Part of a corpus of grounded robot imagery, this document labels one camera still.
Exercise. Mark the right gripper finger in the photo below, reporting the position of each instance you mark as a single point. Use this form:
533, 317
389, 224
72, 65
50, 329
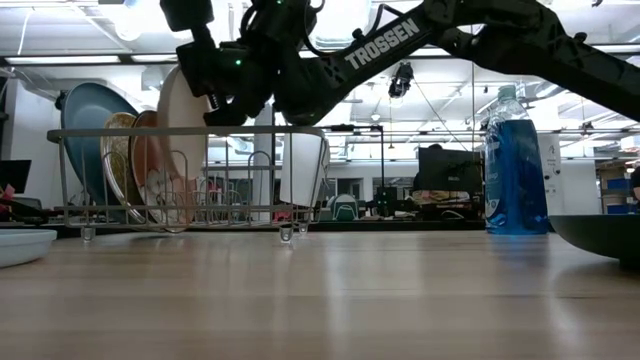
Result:
200, 70

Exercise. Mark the beige plate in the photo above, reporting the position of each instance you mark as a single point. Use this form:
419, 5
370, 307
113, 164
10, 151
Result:
177, 115

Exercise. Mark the red-brown plate with flower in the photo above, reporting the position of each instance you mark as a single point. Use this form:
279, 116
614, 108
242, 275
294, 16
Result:
145, 150

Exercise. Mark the yellow speckled plate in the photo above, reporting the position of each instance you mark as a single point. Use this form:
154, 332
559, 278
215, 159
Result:
116, 160

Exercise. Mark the large dark blue plate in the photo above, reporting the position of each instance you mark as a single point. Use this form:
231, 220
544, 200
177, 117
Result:
85, 115

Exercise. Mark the small light blue plate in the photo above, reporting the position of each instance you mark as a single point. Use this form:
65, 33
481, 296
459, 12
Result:
22, 245

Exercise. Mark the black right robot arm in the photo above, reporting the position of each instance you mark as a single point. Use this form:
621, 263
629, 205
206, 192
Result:
450, 35

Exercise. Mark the clear plastic utensil cup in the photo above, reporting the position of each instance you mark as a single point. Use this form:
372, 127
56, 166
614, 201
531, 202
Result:
302, 170

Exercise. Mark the green chair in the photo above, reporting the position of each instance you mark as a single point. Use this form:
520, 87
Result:
344, 207

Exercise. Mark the black box with green light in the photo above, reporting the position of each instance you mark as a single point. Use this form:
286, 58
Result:
385, 202

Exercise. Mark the dark flat screen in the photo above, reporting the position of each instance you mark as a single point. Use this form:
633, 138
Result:
15, 176

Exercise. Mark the black computer monitor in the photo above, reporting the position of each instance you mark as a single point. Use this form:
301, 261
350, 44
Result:
450, 170

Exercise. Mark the blue dish soap bottle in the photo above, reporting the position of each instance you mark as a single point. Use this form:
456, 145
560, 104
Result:
515, 175

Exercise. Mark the dark bowl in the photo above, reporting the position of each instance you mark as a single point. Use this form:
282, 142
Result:
595, 235

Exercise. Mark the blue storage bins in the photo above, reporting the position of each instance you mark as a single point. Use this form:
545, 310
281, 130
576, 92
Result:
619, 185

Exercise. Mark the person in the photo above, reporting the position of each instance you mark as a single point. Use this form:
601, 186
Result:
636, 182

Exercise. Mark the black hanging camera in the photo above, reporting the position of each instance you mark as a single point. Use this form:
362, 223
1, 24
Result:
401, 80

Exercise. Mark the black aluminium table rail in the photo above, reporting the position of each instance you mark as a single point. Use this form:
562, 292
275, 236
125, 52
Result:
400, 226

